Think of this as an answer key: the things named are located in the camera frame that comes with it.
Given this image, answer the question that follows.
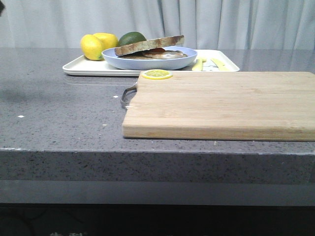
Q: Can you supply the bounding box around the bread slice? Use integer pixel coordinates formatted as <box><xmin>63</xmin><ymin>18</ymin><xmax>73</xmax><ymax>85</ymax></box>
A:
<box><xmin>118</xmin><ymin>52</ymin><xmax>188</xmax><ymax>60</ymax></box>
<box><xmin>114</xmin><ymin>35</ymin><xmax>185</xmax><ymax>56</ymax></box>

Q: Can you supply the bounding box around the light blue plate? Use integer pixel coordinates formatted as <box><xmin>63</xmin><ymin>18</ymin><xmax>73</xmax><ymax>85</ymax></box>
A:
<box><xmin>102</xmin><ymin>46</ymin><xmax>197</xmax><ymax>70</ymax></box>

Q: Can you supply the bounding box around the white serving tray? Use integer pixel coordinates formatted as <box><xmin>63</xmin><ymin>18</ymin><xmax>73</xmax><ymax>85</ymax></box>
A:
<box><xmin>63</xmin><ymin>50</ymin><xmax>240</xmax><ymax>77</ymax></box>

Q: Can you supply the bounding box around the lemon slice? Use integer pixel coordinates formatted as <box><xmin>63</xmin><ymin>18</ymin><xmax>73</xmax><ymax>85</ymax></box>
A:
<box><xmin>140</xmin><ymin>69</ymin><xmax>173</xmax><ymax>80</ymax></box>

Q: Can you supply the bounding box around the fried egg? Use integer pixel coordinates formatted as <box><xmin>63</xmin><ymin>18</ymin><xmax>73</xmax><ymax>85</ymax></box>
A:
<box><xmin>142</xmin><ymin>48</ymin><xmax>187</xmax><ymax>59</ymax></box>

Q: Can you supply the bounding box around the yellow plastic fork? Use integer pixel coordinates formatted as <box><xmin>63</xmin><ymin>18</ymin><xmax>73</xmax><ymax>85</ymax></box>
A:
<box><xmin>191</xmin><ymin>58</ymin><xmax>207</xmax><ymax>71</ymax></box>

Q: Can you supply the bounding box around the yellow plastic knife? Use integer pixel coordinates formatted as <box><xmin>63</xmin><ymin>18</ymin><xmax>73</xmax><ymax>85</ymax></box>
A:
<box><xmin>210</xmin><ymin>58</ymin><xmax>231</xmax><ymax>71</ymax></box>

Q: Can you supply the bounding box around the green lime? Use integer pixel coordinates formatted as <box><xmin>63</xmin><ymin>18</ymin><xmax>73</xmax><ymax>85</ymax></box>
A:
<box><xmin>118</xmin><ymin>31</ymin><xmax>147</xmax><ymax>47</ymax></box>

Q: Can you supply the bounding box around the wooden cutting board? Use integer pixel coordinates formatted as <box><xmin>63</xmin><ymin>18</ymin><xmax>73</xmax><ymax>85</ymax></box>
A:
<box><xmin>122</xmin><ymin>71</ymin><xmax>315</xmax><ymax>141</ymax></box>

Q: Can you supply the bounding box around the rear yellow lemon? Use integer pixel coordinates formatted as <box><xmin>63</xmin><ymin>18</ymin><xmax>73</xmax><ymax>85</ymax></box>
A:
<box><xmin>93</xmin><ymin>32</ymin><xmax>119</xmax><ymax>50</ymax></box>

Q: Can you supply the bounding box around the yellow lemon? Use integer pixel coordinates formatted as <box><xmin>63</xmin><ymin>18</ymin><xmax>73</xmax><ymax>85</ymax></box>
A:
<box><xmin>80</xmin><ymin>34</ymin><xmax>103</xmax><ymax>60</ymax></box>
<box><xmin>93</xmin><ymin>32</ymin><xmax>119</xmax><ymax>50</ymax></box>

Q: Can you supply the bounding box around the front yellow lemon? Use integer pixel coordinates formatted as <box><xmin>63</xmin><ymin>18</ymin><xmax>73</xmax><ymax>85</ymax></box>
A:
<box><xmin>80</xmin><ymin>34</ymin><xmax>103</xmax><ymax>60</ymax></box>

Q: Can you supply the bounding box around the white curtain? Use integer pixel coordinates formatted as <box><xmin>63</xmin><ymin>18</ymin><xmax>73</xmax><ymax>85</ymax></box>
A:
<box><xmin>0</xmin><ymin>0</ymin><xmax>315</xmax><ymax>50</ymax></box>

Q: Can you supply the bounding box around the metal cutting board handle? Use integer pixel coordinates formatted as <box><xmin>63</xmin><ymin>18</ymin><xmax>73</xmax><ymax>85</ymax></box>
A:
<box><xmin>120</xmin><ymin>82</ymin><xmax>137</xmax><ymax>110</ymax></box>

